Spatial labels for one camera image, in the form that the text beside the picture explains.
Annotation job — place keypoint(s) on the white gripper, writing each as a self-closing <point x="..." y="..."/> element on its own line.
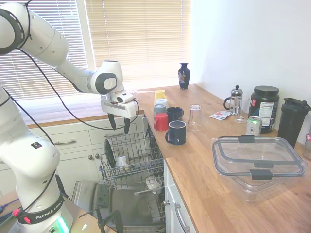
<point x="119" y="109"/>

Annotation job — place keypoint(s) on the red mug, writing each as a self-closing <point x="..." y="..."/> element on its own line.
<point x="160" y="122"/>

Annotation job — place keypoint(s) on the navy mug with print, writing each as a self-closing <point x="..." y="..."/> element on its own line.
<point x="175" y="113"/>

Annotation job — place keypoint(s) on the yellow mug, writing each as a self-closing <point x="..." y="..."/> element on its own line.
<point x="160" y="94"/>

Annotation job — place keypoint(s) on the black shaker bottle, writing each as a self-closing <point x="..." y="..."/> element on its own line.
<point x="290" y="123"/>

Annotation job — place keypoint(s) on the narrow window blind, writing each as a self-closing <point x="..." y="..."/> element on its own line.
<point x="36" y="72"/>

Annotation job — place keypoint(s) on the round metal cabinet knob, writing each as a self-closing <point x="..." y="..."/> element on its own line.
<point x="97" y="156"/>
<point x="90" y="157"/>
<point x="166" y="202"/>

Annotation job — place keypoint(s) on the silver green drink can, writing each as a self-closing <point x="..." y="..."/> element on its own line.
<point x="253" y="126"/>

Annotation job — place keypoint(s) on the black clamp stand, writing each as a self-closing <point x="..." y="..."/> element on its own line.
<point x="117" y="219"/>

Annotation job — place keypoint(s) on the wide window blind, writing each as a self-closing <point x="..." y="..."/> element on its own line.
<point x="141" y="43"/>

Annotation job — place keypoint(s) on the faceted clear drinking glass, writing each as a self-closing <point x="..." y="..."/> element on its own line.
<point x="132" y="93"/>

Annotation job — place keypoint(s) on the tall clear glass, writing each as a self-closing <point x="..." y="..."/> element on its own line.
<point x="243" y="110"/>

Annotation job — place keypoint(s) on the glass french press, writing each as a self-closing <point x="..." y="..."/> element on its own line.
<point x="234" y="102"/>

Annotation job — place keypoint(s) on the white mug with print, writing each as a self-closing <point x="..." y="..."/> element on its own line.
<point x="121" y="162"/>

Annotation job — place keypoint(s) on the plain navy mug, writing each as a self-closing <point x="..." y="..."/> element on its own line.
<point x="177" y="134"/>

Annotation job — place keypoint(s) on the upturned clear glass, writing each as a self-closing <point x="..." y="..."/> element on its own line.
<point x="195" y="117"/>

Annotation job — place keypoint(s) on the white bowl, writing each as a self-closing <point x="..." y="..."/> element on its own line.
<point x="153" y="185"/>

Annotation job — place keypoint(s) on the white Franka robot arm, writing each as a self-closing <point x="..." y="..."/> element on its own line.
<point x="36" y="36"/>

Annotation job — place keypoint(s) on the stainless dishwasher door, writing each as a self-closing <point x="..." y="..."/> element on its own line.
<point x="126" y="206"/>

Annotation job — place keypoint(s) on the clear plastic lidded container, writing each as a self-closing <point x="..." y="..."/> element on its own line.
<point x="257" y="174"/>

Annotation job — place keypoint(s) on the grey mug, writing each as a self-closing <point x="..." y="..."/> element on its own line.
<point x="160" y="108"/>

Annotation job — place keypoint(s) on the black protein powder tub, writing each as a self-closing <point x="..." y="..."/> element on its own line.
<point x="266" y="106"/>

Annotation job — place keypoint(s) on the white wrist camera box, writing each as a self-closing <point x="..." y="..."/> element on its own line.
<point x="124" y="97"/>

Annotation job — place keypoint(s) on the dark blue painted vase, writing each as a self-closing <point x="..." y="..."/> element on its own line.
<point x="184" y="77"/>

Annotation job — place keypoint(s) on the red white sachet packets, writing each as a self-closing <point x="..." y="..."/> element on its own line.
<point x="220" y="115"/>

